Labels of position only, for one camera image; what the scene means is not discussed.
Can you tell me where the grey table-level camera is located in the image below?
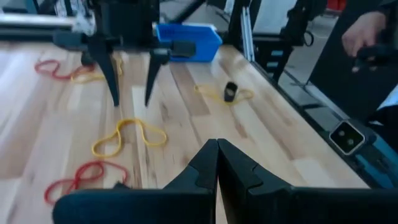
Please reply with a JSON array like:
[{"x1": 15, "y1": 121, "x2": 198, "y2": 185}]
[{"x1": 328, "y1": 119, "x2": 366, "y2": 156}]

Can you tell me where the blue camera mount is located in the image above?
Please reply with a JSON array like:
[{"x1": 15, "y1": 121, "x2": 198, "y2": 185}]
[{"x1": 354, "y1": 133, "x2": 398, "y2": 190}]

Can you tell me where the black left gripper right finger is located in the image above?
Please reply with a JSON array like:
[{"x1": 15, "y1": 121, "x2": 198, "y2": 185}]
[{"x1": 219, "y1": 138, "x2": 398, "y2": 224}]

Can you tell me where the yellow rubber band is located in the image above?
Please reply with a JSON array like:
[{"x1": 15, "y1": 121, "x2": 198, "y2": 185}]
[
  {"x1": 194, "y1": 84, "x2": 255, "y2": 106},
  {"x1": 91, "y1": 118, "x2": 168, "y2": 159},
  {"x1": 70, "y1": 57, "x2": 124, "y2": 84}
]

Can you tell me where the black wide rubber band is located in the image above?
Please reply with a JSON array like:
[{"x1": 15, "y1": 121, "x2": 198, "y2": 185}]
[{"x1": 223, "y1": 81, "x2": 239, "y2": 103}]

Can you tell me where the red black tool case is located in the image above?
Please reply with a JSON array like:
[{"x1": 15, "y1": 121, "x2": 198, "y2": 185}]
[{"x1": 326, "y1": 0, "x2": 348, "y2": 12}]

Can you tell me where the person's hand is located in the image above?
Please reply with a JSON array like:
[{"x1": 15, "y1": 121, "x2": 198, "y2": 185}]
[{"x1": 341, "y1": 11, "x2": 388, "y2": 74}]

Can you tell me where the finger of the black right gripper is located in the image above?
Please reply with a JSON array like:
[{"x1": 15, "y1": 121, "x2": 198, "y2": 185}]
[
  {"x1": 144, "y1": 49, "x2": 172, "y2": 107},
  {"x1": 86, "y1": 38, "x2": 121, "y2": 108}
]

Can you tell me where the black handle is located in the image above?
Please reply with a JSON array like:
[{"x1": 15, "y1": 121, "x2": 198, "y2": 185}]
[{"x1": 353, "y1": 43, "x2": 398, "y2": 73}]

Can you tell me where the red rubber band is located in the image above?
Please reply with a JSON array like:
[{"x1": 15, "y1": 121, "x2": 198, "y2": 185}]
[
  {"x1": 44, "y1": 160, "x2": 129, "y2": 206},
  {"x1": 34, "y1": 58, "x2": 96, "y2": 81}
]

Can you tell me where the blue plastic basket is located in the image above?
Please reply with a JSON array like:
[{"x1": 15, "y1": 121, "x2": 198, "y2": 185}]
[{"x1": 154, "y1": 22, "x2": 223, "y2": 63}]

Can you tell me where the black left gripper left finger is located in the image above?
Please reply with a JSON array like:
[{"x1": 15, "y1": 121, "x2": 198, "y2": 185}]
[{"x1": 52, "y1": 138, "x2": 220, "y2": 224}]

